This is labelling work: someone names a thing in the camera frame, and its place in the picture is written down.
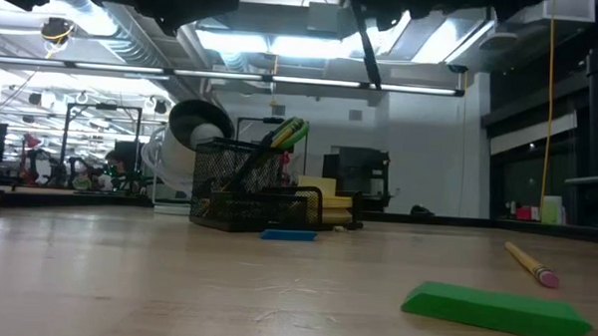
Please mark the yellow pencil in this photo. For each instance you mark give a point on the yellow pencil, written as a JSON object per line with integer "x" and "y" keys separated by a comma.
{"x": 285, "y": 133}
{"x": 530, "y": 265}

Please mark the yellow sticky note pad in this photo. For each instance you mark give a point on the yellow sticky note pad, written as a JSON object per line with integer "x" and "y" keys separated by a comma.
{"x": 328, "y": 201}

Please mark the blue eraser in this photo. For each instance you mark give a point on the blue eraser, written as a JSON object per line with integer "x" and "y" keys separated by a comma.
{"x": 289, "y": 235}

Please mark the green eraser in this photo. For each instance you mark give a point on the green eraser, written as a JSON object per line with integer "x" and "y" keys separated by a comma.
{"x": 493, "y": 312}

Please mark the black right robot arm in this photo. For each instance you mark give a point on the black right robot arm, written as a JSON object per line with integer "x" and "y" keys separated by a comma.
{"x": 484, "y": 2}

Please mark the black mesh desk organizer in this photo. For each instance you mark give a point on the black mesh desk organizer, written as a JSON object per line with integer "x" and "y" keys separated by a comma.
{"x": 242, "y": 211}

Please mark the black rig crossbar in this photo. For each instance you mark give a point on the black rig crossbar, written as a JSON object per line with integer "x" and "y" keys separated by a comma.
{"x": 222, "y": 77}

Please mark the black cabinet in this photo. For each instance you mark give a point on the black cabinet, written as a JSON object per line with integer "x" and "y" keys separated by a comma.
{"x": 358, "y": 175}

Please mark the person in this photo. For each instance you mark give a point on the person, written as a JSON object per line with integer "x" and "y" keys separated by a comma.
{"x": 116, "y": 161}

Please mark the red box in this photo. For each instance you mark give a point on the red box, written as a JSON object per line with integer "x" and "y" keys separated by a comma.
{"x": 527, "y": 213}

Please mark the green and white box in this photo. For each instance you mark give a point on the green and white box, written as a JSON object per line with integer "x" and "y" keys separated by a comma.
{"x": 552, "y": 211}

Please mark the white spherical camera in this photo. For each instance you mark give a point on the white spherical camera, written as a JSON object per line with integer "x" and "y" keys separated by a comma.
{"x": 177, "y": 159}

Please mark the black table frame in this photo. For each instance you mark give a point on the black table frame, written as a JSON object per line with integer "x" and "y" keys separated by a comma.
{"x": 427, "y": 219}

